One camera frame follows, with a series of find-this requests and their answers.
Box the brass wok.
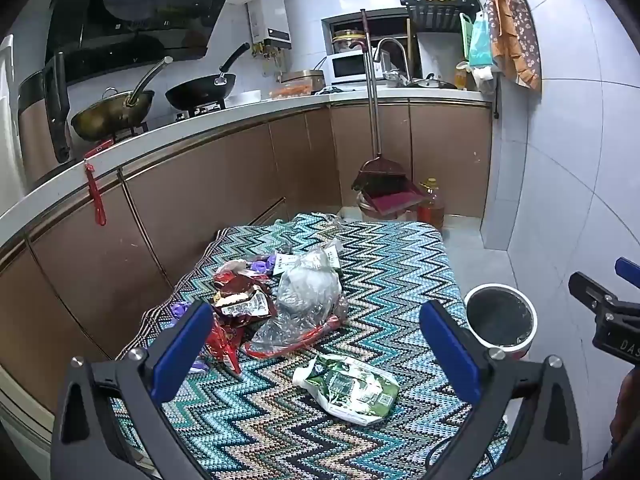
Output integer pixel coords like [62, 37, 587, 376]
[70, 56, 173, 142]

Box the person's right hand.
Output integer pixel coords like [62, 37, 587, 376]
[611, 367, 640, 448]

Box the steel faucet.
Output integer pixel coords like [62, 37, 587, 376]
[372, 37, 408, 78]

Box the white green label packet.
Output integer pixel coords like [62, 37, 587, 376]
[272, 240, 345, 277]

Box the black frying pan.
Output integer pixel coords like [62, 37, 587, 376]
[165, 42, 251, 111]

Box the tray of orange food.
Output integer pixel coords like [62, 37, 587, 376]
[270, 85, 311, 100]

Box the green cutting board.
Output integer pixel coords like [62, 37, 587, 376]
[459, 12, 476, 63]

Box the red shiny wrapper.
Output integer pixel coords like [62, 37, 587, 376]
[207, 317, 247, 377]

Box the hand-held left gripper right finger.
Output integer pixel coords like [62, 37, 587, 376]
[419, 301, 583, 480]

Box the clear wrapper with red edge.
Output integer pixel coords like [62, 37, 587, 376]
[242, 305, 348, 359]

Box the dark red snack packet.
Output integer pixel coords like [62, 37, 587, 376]
[215, 280, 278, 318]

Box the steel pot with lid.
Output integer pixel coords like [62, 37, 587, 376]
[407, 74, 456, 90]

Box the kitchen counter with brown cabinets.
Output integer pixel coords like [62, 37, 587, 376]
[0, 85, 496, 411]

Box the orange patterned apron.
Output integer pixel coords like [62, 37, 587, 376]
[475, 0, 543, 92]

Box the black cable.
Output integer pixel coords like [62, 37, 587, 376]
[425, 437, 501, 467]

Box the dark red dustpan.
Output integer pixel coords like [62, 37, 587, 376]
[367, 180, 426, 216]

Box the black range hood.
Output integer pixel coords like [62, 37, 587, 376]
[45, 0, 246, 86]

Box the white round trash bin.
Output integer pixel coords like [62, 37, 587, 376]
[464, 283, 538, 361]

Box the white microwave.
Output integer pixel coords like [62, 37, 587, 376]
[327, 51, 386, 85]

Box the white water heater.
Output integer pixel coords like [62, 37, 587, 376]
[246, 0, 292, 50]

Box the red foil wrapper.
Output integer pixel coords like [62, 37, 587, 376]
[215, 260, 251, 283]

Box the red tassel ornament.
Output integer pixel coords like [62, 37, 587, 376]
[82, 137, 116, 226]

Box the teal plastic bag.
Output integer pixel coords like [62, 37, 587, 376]
[467, 10, 496, 68]

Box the white plastic bag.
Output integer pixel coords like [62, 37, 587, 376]
[470, 65, 497, 96]

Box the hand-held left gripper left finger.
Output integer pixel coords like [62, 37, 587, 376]
[50, 300, 221, 480]

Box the maroon broom and dustpan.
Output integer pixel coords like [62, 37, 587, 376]
[351, 9, 411, 196]

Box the green white food packet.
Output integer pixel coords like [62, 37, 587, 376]
[292, 353, 401, 427]

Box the glass jar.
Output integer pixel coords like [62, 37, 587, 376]
[332, 29, 368, 55]

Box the clear plastic bag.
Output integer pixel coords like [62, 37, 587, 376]
[275, 247, 351, 326]

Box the beige rice cooker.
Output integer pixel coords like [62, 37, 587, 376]
[282, 70, 326, 92]

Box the cooking oil bottle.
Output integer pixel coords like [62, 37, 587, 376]
[417, 178, 447, 231]

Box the zigzag knit blanket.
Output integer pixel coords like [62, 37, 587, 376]
[115, 212, 511, 480]

